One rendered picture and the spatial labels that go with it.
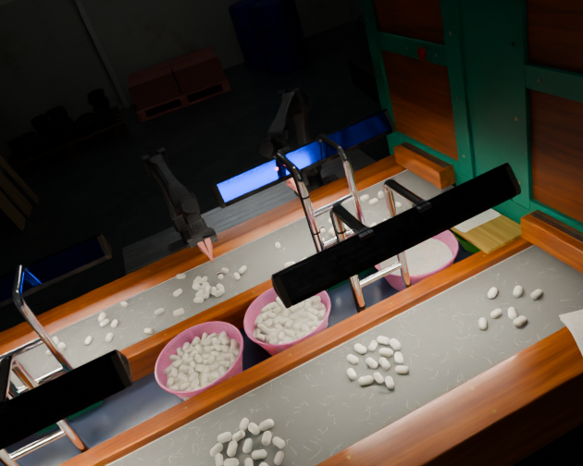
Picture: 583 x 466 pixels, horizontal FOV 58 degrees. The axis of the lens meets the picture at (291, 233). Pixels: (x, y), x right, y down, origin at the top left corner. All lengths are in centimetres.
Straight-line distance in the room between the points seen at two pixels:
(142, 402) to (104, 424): 12
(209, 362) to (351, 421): 48
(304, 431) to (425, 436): 28
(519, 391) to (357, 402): 36
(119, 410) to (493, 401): 104
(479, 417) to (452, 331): 28
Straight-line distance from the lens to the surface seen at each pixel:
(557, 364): 133
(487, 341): 140
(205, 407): 143
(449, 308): 149
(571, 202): 153
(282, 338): 153
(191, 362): 159
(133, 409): 167
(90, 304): 203
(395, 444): 121
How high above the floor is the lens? 177
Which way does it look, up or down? 32 degrees down
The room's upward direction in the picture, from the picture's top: 19 degrees counter-clockwise
